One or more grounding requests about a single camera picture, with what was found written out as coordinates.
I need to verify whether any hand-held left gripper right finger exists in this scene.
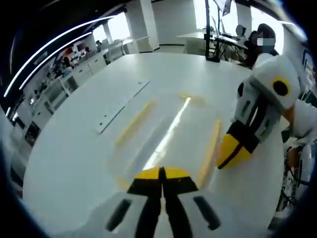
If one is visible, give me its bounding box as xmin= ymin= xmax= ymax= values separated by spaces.
xmin=162 ymin=167 xmax=240 ymax=238

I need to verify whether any row of white office desks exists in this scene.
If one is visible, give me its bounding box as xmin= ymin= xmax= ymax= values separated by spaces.
xmin=9 ymin=39 xmax=136 ymax=149

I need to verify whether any white power strip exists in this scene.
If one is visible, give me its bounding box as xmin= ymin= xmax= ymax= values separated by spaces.
xmin=95 ymin=78 xmax=151 ymax=135

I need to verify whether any white square pillar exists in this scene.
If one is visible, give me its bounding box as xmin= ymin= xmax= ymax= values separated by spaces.
xmin=124 ymin=0 xmax=161 ymax=54

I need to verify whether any white desk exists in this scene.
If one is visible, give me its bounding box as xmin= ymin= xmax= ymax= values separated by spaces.
xmin=176 ymin=31 xmax=248 ymax=55

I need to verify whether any black tripod stand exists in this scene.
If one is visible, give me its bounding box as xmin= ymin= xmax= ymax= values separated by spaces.
xmin=203 ymin=0 xmax=221 ymax=63

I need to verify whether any transparent lidded storage box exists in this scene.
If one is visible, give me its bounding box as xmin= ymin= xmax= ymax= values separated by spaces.
xmin=106 ymin=90 xmax=223 ymax=196

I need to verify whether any long ceiling light strip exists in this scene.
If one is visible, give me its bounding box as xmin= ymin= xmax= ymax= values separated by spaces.
xmin=3 ymin=15 xmax=117 ymax=98

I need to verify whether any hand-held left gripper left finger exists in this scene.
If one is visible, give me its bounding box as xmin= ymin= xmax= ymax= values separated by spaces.
xmin=86 ymin=167 xmax=164 ymax=238

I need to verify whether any person's patterned clothing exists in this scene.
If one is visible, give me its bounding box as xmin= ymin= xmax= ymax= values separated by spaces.
xmin=274 ymin=143 xmax=317 ymax=219

